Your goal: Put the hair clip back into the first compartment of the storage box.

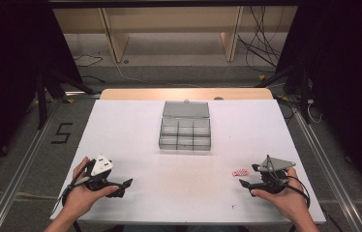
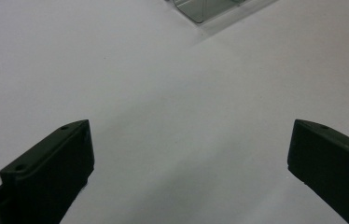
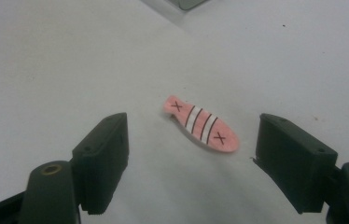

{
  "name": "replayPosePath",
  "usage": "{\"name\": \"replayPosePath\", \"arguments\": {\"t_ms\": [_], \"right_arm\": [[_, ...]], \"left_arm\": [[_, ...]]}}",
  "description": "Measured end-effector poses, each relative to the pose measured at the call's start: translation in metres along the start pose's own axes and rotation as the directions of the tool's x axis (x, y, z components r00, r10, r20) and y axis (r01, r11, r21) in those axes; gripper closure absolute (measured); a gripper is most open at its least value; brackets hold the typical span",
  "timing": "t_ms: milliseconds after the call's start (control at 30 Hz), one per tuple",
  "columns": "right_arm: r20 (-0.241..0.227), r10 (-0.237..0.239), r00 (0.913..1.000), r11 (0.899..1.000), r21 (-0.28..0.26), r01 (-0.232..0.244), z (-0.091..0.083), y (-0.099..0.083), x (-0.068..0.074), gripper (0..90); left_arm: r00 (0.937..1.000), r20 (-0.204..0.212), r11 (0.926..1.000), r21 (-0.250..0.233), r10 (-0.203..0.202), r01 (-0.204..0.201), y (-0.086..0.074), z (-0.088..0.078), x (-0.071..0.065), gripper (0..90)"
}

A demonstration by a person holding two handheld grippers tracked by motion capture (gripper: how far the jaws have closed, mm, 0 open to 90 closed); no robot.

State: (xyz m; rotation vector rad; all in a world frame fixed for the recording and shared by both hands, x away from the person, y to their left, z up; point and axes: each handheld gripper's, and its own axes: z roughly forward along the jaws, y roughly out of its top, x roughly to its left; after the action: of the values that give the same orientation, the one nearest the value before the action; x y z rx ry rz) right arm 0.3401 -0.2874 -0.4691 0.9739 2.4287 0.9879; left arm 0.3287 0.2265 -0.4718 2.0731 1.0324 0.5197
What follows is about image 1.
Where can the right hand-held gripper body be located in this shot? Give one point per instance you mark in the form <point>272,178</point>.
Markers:
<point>274,165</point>

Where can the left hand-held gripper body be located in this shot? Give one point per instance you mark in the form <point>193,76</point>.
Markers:
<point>100,167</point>

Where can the person's left hand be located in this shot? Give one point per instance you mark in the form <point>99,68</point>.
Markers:
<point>79,196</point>

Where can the person's right hand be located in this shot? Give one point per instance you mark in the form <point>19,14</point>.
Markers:
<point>287,201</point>

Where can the small pink perforated piece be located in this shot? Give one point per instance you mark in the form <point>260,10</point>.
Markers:
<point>240,172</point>

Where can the yellow tape floor mark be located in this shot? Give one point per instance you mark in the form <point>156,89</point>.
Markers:
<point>262,77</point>
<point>69,101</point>

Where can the clear plastic compartment box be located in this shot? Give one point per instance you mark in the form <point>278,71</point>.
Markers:
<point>185,135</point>

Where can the black tripod stand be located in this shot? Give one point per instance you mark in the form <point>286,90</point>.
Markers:
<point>42,103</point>
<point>303,93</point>

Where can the black curtain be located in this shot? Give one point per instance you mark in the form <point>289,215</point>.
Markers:
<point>346,96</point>
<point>11,80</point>

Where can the wooden table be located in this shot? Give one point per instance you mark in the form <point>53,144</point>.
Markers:
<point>169,94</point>

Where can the aluminium floor rail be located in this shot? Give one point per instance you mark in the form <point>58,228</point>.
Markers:
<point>330,167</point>
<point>17,167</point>

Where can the light wooden desk frame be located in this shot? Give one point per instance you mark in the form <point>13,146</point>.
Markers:
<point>117,38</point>

